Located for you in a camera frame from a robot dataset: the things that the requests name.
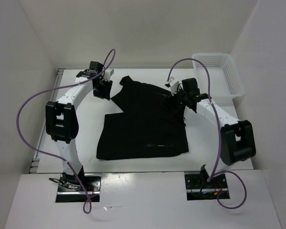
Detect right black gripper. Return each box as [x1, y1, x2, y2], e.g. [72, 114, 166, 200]
[164, 84, 189, 114]

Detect black shorts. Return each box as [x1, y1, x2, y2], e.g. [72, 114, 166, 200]
[96, 76, 189, 160]

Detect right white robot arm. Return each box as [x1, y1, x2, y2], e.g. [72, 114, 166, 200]
[166, 77, 256, 187]

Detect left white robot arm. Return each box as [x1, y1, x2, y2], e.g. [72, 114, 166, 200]
[45, 62, 114, 191]

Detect white plastic basket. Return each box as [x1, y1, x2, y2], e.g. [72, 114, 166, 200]
[192, 53, 245, 99]

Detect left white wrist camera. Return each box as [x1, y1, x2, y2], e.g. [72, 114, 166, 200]
[102, 69, 114, 82]

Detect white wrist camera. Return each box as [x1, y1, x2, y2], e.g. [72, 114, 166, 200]
[102, 69, 114, 82]
[165, 77, 180, 96]

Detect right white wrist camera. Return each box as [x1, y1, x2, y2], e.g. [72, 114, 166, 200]
[165, 77, 180, 96]

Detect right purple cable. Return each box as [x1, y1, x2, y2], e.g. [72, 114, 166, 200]
[166, 57, 247, 210]

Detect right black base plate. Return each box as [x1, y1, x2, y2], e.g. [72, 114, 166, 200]
[184, 172, 230, 201]

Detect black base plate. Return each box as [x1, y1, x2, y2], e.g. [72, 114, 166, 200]
[184, 172, 230, 201]
[55, 174, 101, 203]

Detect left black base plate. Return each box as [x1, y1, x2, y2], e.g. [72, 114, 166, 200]
[55, 174, 101, 203]

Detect aluminium table edge rail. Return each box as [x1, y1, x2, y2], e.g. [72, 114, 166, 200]
[29, 68, 65, 174]

